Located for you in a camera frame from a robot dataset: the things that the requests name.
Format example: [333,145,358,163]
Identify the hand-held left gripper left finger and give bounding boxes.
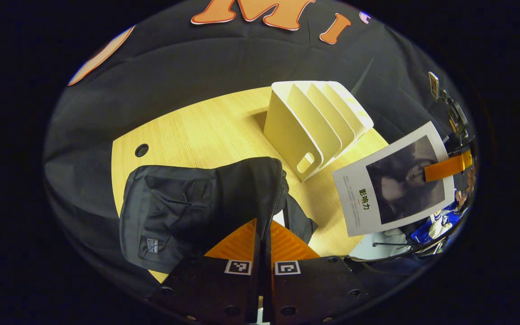
[149,219,261,325]

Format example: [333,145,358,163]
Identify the black backdrop cloth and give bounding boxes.
[42,0,477,294]

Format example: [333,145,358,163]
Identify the grey portrait cover book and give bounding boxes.
[331,121,455,238]

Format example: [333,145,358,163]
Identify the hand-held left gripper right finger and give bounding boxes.
[265,219,372,325]

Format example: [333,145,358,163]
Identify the black schoolbag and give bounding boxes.
[119,157,319,274]

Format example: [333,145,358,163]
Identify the white bookshelf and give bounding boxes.
[263,80,375,182]

